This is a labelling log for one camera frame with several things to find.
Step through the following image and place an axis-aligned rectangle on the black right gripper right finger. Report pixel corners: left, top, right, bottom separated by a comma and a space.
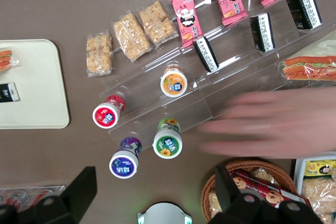
209, 165, 323, 224

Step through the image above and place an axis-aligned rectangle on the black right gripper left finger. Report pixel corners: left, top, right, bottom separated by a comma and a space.
0, 166, 98, 224

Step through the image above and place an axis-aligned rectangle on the green gum bottle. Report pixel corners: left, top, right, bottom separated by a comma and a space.
153, 118, 183, 159

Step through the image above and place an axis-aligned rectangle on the white rectangular snack tray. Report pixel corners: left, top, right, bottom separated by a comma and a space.
293, 152, 336, 224

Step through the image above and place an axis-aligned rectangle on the purple gum bottle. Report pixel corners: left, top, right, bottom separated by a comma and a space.
109, 136, 143, 179

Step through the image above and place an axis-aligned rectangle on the red gum bottle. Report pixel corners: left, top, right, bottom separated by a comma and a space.
92, 94, 127, 130

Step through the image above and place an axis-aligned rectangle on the cream plastic tray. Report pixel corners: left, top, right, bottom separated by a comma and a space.
0, 39, 70, 130

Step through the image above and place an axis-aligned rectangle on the orange gum bottle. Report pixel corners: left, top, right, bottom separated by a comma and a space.
160, 66, 188, 98

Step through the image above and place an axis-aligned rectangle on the person's bare hand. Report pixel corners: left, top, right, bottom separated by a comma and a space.
198, 87, 336, 159

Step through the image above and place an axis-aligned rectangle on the wrapped rice crispy bar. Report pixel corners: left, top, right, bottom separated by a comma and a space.
313, 204, 336, 224
249, 167, 279, 186
207, 191, 224, 220
301, 176, 336, 209
139, 0, 179, 49
86, 33, 114, 78
112, 11, 153, 63

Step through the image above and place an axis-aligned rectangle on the red cookie box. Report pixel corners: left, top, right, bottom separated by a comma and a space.
230, 168, 313, 210

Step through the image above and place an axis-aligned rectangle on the red cola bottle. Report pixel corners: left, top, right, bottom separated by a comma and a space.
4, 195, 21, 209

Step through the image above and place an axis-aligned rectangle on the brown wicker basket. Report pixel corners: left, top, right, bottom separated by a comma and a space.
201, 159, 299, 223

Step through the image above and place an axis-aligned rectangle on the yellow snack packet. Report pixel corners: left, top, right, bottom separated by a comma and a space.
303, 159, 336, 178

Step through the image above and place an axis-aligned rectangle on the black snack packet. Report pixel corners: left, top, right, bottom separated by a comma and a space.
286, 0, 323, 30
249, 12, 276, 53
0, 82, 21, 103
193, 36, 219, 73

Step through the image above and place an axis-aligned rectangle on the clear acrylic stepped stand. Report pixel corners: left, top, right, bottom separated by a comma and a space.
98, 0, 336, 152

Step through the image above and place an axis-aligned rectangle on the wrapped triangle sandwich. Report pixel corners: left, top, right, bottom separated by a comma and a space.
0, 49, 21, 72
280, 39, 336, 85

